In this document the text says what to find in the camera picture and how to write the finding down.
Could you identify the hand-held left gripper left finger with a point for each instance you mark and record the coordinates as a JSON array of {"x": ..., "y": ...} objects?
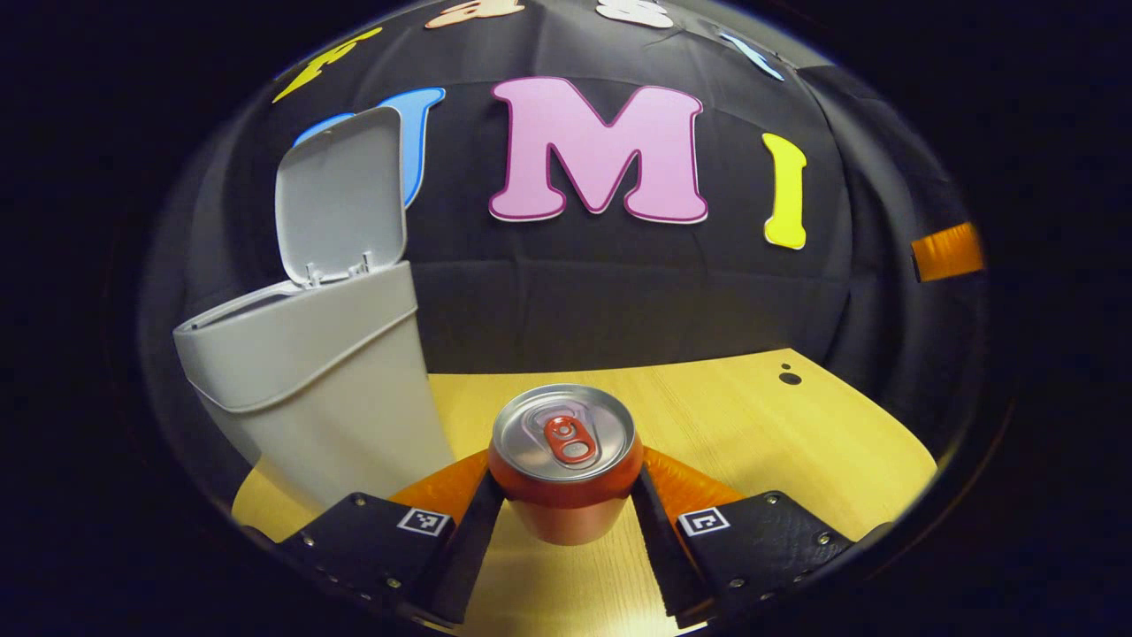
[{"x": 469, "y": 557}]

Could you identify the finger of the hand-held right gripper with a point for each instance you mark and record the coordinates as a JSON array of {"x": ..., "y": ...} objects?
[{"x": 948, "y": 252}]

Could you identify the white desktop garbage bin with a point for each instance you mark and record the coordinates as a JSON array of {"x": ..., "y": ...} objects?
[{"x": 336, "y": 380}]

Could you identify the wooden desktop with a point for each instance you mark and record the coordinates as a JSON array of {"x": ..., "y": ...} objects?
[{"x": 752, "y": 442}]

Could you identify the black backdrop cloth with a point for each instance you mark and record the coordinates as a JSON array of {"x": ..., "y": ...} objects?
[{"x": 619, "y": 292}]

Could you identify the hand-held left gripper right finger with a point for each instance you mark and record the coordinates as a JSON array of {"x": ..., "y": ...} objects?
[{"x": 659, "y": 557}]

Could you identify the red pop can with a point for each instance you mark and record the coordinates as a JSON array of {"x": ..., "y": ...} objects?
[{"x": 566, "y": 504}]

